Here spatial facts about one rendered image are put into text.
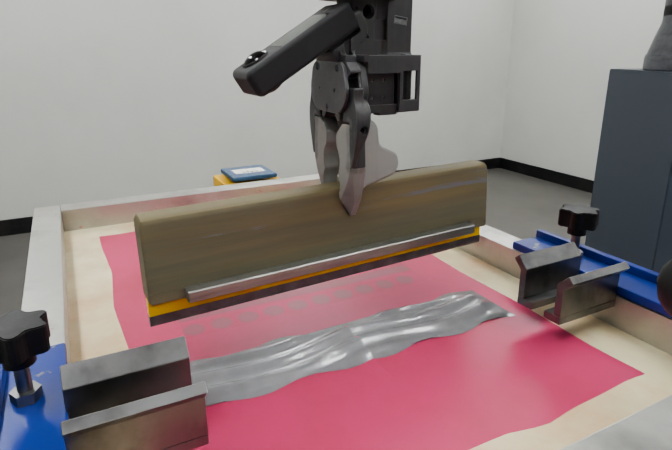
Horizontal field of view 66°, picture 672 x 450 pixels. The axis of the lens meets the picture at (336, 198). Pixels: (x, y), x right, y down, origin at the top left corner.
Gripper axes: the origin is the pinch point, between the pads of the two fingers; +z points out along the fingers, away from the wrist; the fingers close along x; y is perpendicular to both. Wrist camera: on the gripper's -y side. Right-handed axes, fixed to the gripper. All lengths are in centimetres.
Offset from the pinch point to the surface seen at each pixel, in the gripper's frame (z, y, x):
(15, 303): 109, -57, 239
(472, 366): 13.7, 7.2, -13.2
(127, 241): 13.6, -17.0, 35.4
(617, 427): 10.2, 7.4, -27.0
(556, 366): 13.7, 14.1, -16.8
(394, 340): 13.3, 3.0, -6.7
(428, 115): 49, 284, 355
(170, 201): 10.9, -8.8, 44.6
